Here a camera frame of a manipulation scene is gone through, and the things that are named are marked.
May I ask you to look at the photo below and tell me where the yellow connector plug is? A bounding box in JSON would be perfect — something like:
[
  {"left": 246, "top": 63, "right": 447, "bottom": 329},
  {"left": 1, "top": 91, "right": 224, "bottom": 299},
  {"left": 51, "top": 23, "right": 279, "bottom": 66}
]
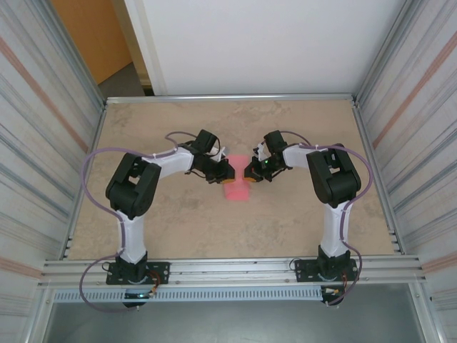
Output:
[{"left": 321, "top": 285, "right": 346, "bottom": 298}]

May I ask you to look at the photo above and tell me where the pink cloth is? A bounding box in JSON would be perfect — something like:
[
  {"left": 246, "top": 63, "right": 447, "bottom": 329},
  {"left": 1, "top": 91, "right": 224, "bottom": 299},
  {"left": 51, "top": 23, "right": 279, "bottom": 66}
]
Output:
[{"left": 223, "top": 154, "right": 253, "bottom": 202}]

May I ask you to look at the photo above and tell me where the aluminium table side rail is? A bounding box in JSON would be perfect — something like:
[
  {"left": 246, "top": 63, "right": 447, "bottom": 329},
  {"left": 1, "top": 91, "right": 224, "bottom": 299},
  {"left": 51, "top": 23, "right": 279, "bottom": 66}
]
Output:
[
  {"left": 351, "top": 99, "right": 406, "bottom": 255},
  {"left": 63, "top": 101, "right": 109, "bottom": 260}
]

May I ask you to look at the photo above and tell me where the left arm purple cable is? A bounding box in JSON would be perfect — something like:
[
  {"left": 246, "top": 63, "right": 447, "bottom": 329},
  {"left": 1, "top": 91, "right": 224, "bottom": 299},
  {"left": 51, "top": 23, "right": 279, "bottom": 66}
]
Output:
[{"left": 79, "top": 131, "right": 201, "bottom": 312}]

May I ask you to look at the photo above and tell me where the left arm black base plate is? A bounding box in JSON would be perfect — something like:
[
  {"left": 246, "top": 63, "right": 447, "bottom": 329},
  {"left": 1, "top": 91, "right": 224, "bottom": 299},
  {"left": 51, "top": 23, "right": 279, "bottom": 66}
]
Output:
[{"left": 106, "top": 261, "right": 171, "bottom": 286}]

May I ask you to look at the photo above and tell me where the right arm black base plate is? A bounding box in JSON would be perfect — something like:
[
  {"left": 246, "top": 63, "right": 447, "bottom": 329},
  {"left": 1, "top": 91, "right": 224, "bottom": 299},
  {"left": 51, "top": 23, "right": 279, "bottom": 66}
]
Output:
[{"left": 294, "top": 257, "right": 359, "bottom": 283}]

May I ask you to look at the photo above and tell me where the orange wooden door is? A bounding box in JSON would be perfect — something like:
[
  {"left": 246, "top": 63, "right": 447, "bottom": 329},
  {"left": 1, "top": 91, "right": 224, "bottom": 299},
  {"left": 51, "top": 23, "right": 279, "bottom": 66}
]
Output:
[{"left": 51, "top": 0, "right": 134, "bottom": 86}]

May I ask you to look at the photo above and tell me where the long aluminium table edge rail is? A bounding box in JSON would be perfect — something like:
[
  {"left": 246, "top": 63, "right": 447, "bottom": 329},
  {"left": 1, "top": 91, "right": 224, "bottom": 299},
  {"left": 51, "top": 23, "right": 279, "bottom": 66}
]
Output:
[{"left": 104, "top": 93, "right": 359, "bottom": 106}]

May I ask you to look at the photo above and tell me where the wide aluminium mounting rail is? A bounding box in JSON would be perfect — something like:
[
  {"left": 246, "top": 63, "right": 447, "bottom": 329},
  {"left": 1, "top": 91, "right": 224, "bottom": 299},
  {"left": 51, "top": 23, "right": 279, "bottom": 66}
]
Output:
[{"left": 39, "top": 254, "right": 428, "bottom": 287}]

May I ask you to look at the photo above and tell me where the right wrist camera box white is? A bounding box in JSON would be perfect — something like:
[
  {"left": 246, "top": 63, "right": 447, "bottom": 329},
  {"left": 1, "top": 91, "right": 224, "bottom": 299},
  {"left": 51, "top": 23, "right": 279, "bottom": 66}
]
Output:
[{"left": 252, "top": 141, "right": 268, "bottom": 162}]

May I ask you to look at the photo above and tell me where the aluminium corner post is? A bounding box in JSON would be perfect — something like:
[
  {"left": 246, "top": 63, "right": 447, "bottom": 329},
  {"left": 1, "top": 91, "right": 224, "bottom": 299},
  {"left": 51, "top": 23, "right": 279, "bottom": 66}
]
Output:
[
  {"left": 355, "top": 0, "right": 415, "bottom": 104},
  {"left": 46, "top": 0, "right": 106, "bottom": 106}
]

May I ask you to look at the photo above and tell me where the grey metal sheet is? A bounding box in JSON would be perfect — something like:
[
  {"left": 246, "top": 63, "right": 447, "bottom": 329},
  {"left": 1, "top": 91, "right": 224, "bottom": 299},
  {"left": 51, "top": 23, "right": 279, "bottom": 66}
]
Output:
[{"left": 42, "top": 302, "right": 426, "bottom": 343}]

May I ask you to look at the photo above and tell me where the grey slotted cable duct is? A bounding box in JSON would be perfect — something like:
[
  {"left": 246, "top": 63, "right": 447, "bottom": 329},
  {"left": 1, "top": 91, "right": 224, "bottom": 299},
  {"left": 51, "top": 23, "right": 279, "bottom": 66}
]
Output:
[{"left": 51, "top": 287, "right": 324, "bottom": 303}]

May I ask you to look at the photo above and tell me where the translucent striped side panel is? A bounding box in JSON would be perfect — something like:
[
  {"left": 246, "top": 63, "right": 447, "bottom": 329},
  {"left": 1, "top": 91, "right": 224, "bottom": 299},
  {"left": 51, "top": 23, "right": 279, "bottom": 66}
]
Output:
[
  {"left": 0, "top": 0, "right": 106, "bottom": 287},
  {"left": 356, "top": 0, "right": 457, "bottom": 287}
]

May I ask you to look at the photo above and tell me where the white door frame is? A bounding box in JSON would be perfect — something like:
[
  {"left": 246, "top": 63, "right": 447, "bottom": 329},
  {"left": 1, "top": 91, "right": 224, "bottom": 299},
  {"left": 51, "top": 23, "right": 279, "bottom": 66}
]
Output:
[{"left": 123, "top": 0, "right": 169, "bottom": 96}]

